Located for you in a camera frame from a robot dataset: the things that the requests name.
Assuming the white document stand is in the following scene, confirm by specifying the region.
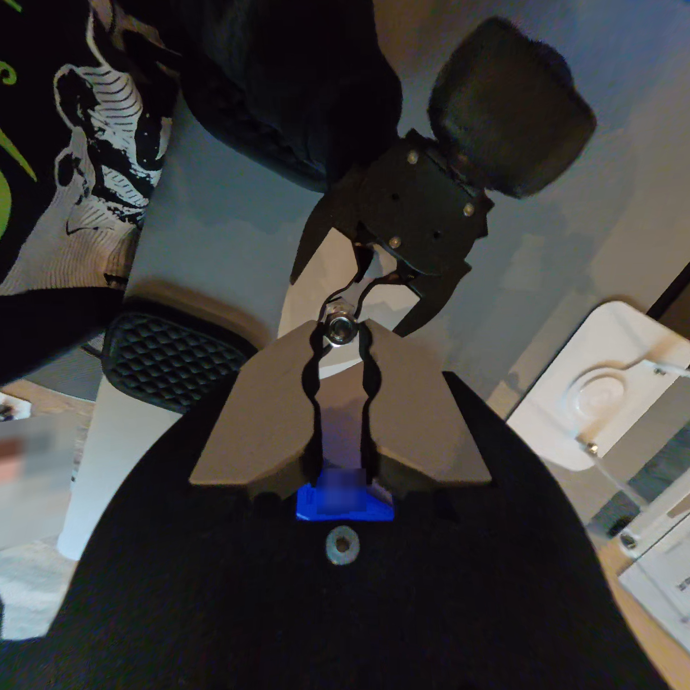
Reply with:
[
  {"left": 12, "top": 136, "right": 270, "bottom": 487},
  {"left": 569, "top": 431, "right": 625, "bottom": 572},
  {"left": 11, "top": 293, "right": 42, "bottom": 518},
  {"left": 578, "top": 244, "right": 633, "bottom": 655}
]
[{"left": 506, "top": 300, "right": 690, "bottom": 567}]

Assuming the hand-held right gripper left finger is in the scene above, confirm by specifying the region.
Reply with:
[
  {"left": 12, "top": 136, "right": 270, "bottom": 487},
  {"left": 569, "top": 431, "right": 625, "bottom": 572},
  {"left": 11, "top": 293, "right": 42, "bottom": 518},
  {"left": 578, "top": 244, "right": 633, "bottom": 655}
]
[{"left": 189, "top": 321, "right": 324, "bottom": 497}]

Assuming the blue plastic bin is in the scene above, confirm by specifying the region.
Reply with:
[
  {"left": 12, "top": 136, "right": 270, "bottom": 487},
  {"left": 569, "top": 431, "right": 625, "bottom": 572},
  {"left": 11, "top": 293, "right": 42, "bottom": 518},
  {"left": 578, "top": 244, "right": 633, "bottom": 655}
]
[{"left": 295, "top": 468, "right": 395, "bottom": 522}]

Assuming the person's right forearm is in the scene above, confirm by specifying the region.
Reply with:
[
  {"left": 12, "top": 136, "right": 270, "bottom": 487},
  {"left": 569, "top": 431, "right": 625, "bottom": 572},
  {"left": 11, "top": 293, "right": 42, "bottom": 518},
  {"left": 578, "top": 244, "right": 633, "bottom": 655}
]
[{"left": 0, "top": 286, "right": 126, "bottom": 386}]

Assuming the printed instruction sheet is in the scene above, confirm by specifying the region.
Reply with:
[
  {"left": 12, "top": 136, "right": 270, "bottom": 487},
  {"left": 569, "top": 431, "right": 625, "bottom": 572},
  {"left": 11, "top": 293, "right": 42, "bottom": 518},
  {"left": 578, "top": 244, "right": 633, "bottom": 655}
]
[{"left": 617, "top": 528, "right": 690, "bottom": 648}]

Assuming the person's torso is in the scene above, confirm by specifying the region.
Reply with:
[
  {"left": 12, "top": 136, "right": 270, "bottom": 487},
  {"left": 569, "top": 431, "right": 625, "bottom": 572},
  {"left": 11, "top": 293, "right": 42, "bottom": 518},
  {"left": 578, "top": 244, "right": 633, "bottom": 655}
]
[{"left": 0, "top": 0, "right": 181, "bottom": 297}]

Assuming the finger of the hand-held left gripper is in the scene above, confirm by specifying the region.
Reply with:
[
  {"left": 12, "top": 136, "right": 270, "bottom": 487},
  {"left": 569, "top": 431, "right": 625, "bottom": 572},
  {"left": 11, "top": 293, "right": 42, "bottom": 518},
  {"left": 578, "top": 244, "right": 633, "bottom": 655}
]
[
  {"left": 352, "top": 272, "right": 422, "bottom": 320},
  {"left": 321, "top": 241, "right": 374, "bottom": 320}
]

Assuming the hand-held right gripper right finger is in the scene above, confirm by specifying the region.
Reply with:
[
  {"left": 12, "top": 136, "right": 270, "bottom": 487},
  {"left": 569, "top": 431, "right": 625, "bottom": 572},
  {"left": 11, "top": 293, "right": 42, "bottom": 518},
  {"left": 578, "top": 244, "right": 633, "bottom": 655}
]
[{"left": 357, "top": 321, "right": 493, "bottom": 496}]

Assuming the steel hex nut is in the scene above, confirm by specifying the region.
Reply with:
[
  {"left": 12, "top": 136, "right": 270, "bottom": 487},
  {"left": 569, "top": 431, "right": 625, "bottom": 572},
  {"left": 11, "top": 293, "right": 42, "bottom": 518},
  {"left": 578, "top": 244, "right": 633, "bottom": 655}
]
[{"left": 326, "top": 315, "right": 359, "bottom": 347}]

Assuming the rounded wooden board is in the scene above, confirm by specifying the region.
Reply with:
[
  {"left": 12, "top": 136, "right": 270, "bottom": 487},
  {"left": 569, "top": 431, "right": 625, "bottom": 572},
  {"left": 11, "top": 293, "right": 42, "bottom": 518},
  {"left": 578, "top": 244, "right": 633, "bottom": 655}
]
[{"left": 593, "top": 534, "right": 690, "bottom": 690}]

